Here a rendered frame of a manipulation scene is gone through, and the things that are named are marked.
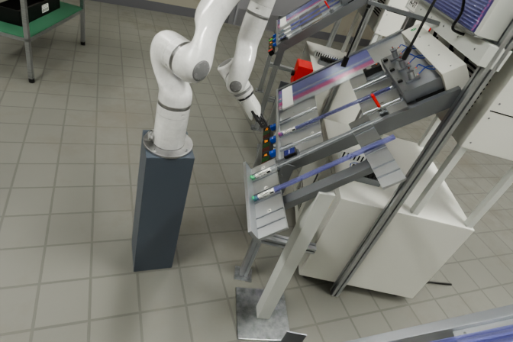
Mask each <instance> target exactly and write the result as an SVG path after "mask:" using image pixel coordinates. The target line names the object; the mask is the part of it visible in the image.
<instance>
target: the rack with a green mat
mask: <svg viewBox="0 0 513 342"><path fill-rule="evenodd" d="M20 4H21V17H22V24H23V26H17V25H15V24H9V23H6V22H4V21H0V35H1V36H4V37H10V38H12V39H15V40H21V41H24V45H25V53H26V60H27V73H28V81H29V83H35V80H34V66H33V58H32V50H31V41H32V40H34V39H36V38H38V37H40V36H41V35H43V34H45V33H46V32H48V31H51V30H53V29H54V28H55V27H58V26H59V25H61V24H63V23H64V22H66V21H68V20H70V19H71V18H74V17H75V16H77V15H79V14H80V30H81V45H83V46H84V45H86V42H85V0H80V7H79V6H76V5H71V4H69V3H65V2H61V1H60V8H58V9H57V10H55V11H52V12H51V13H49V14H47V15H44V16H42V17H40V18H38V19H36V20H34V21H32V22H30V23H29V19H28V11H27V0H20Z"/></svg>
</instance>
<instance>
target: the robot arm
mask: <svg viewBox="0 0 513 342"><path fill-rule="evenodd" d="M239 1H240V0H201V1H200V2H199V4H198V7H197V8H196V11H195V34H194V37H193V39H192V41H189V40H188V39H186V38H184V37H183V36H182V35H180V34H178V33H176V32H175V31H169V30H165V31H161V32H159V33H158V34H156V35H155V37H154V38H153V40H152V43H151V45H150V60H151V63H152V67H153V71H154V74H155V77H156V80H157V83H158V87H159V92H158V99H157V106H156V117H155V124H154V129H153V130H150V131H148V132H147V133H146V134H145V135H144V139H143V144H144V147H145V148H146V149H147V150H148V151H149V152H150V153H152V154H153V155H155V156H158V157H162V158H166V159H177V158H181V157H184V156H186V155H188V154H189V153H190V152H191V151H192V146H193V143H192V140H191V138H190V137H189V136H188V135H187V134H186V130H187V125H188V121H189V113H190V109H191V104H192V90H191V87H190V85H189V83H197V82H201V81H202V80H203V79H204V78H205V77H206V76H207V75H208V74H209V72H210V70H211V66H212V63H213V59H214V54H215V46H216V42H217V39H218V35H219V32H220V29H221V27H222V25H223V23H224V22H225V20H226V19H227V17H228V15H229V14H230V13H231V11H232V10H233V8H234V7H235V5H236V4H237V3H238V2H239ZM275 2H276V0H250V2H249V5H248V7H247V11H246V14H245V15H244V19H243V22H242V25H241V27H240V31H239V34H238V36H237V42H236V47H235V52H234V58H229V59H227V60H225V61H224V62H223V63H221V64H220V65H219V66H218V72H219V73H220V74H221V76H222V77H223V79H224V81H225V83H226V87H227V90H228V91H229V92H230V93H232V94H234V96H235V98H236V99H237V100H238V101H240V102H241V104H242V106H243V108H244V110H245V112H246V113H247V115H248V117H249V119H250V120H253V116H254V118H255V120H256V122H258V123H259V125H260V126H261V128H264V127H266V126H268V123H267V121H266V119H265V118H264V117H263V114H262V112H261V106H260V103H259V102H258V100H257V98H256V97H255V95H254V94H253V87H252V85H251V84H250V82H249V81H248V79H249V77H250V74H251V72H252V69H253V65H254V62H255V59H256V55H257V48H258V45H259V42H260V39H261V37H262V35H263V32H264V30H265V27H266V24H267V22H268V20H269V16H270V14H271V12H272V9H273V6H274V5H275Z"/></svg>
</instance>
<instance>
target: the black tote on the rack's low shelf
mask: <svg viewBox="0 0 513 342"><path fill-rule="evenodd" d="M58 8H60V0H27V11H28V19H29V23H30V22H32V21H34V20H36V19H38V18H40V17H42V16H44V15H47V14H49V13H51V12H52V11H55V10H57V9H58ZM0 21H4V22H6V23H9V24H15V25H17V26H23V24H22V17H21V4H20V0H6V1H4V2H0Z"/></svg>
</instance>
